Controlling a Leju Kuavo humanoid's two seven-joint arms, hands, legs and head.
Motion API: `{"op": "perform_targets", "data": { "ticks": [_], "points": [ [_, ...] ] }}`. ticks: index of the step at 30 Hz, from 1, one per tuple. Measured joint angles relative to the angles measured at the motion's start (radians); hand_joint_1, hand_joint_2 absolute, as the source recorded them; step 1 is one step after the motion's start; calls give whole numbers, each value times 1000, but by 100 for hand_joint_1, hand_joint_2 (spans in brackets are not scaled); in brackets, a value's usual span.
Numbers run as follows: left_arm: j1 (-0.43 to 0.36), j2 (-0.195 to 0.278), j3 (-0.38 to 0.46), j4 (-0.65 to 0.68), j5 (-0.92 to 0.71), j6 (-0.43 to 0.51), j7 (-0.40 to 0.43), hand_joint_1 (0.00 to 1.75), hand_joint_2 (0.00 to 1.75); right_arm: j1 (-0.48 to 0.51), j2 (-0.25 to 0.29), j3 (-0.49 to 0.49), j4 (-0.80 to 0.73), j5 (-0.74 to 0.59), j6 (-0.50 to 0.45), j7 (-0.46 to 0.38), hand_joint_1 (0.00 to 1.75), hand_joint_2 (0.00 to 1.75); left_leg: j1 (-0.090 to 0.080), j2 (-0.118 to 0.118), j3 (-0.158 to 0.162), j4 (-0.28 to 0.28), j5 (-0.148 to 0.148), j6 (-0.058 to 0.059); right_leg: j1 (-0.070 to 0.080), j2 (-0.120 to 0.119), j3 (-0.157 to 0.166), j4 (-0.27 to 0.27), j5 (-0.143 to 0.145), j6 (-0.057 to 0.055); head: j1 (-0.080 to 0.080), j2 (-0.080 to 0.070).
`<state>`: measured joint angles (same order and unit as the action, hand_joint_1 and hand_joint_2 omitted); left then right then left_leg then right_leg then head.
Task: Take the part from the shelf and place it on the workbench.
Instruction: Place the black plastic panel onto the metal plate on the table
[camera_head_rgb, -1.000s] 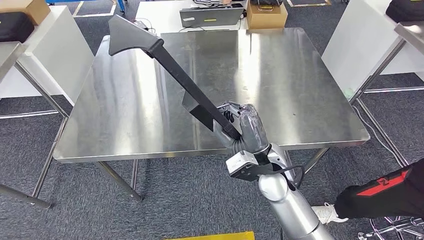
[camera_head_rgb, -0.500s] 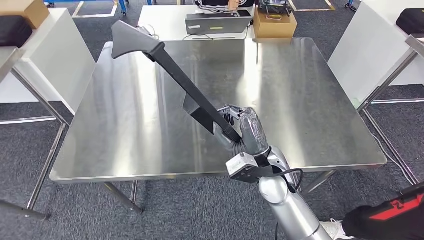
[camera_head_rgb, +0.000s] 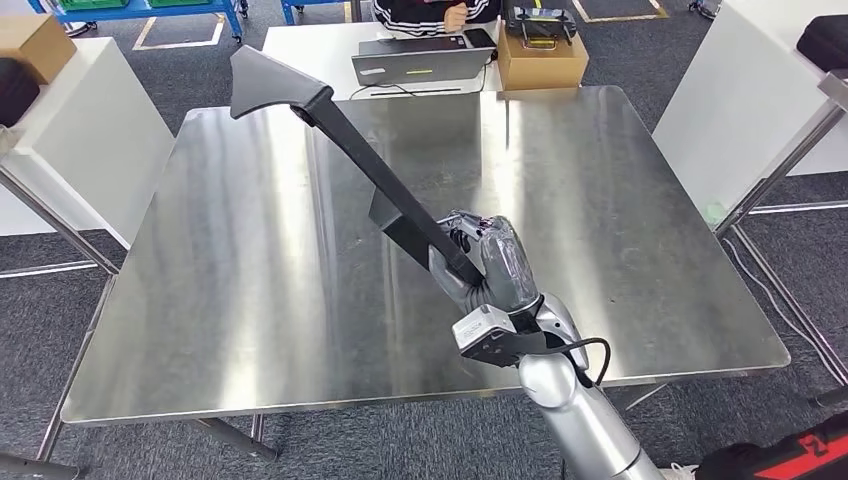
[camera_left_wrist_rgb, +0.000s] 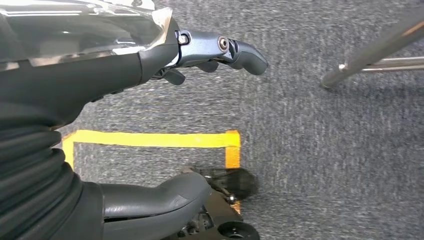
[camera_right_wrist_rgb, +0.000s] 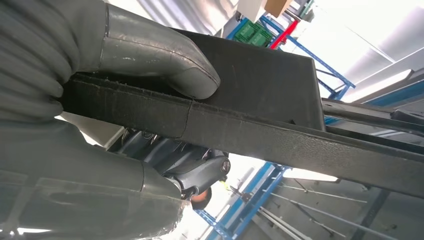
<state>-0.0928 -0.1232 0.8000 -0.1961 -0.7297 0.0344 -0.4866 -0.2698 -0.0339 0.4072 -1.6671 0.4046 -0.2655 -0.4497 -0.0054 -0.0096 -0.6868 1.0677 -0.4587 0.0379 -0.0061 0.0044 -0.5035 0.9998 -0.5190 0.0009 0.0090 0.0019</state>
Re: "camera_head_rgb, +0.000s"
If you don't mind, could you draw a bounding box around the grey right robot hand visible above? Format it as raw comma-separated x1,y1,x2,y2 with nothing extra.
427,210,541,316

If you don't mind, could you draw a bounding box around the long black plastic car part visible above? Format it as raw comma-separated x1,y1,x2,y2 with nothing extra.
229,44,485,287

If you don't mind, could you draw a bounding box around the stainless steel workbench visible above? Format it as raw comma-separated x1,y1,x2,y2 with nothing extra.
60,84,792,463

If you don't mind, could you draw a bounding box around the brown cardboard box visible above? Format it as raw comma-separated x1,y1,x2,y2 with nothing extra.
0,13,79,86
496,26,590,92

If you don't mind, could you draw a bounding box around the grey laptop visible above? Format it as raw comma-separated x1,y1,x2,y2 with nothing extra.
351,34,497,87

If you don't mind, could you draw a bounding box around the black handheld controller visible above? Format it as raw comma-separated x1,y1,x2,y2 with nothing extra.
504,6,579,51

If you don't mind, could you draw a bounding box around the person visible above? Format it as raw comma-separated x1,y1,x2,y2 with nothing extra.
370,0,503,38
662,410,848,480

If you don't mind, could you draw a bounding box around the white upright panel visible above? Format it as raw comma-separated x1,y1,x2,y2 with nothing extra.
652,0,848,227
0,36,177,250

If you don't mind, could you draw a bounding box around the white desk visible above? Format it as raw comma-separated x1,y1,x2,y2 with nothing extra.
261,19,508,102

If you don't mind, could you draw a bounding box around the blue metal cart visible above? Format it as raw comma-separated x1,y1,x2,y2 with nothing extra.
281,0,364,26
26,0,250,42

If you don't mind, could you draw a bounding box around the black bag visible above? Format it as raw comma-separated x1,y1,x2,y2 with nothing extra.
794,14,848,73
0,58,42,128

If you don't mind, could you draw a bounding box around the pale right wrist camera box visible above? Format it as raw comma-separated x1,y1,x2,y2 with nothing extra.
452,303,548,369

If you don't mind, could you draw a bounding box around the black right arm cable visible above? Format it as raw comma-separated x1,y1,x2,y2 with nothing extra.
543,336,612,389

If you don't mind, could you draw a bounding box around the thin black desk cable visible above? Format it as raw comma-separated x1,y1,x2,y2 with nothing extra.
347,81,420,102

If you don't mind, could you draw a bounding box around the white floor cable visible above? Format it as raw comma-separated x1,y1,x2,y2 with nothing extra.
722,237,848,389

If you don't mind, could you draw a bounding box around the metal stand frame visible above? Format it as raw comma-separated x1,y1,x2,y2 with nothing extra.
712,69,848,409

